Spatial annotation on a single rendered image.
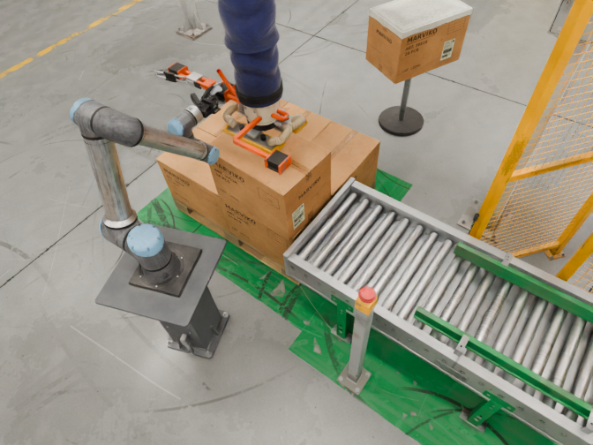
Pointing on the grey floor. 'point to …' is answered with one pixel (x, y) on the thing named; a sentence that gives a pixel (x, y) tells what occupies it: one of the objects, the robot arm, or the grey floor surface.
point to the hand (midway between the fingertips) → (221, 89)
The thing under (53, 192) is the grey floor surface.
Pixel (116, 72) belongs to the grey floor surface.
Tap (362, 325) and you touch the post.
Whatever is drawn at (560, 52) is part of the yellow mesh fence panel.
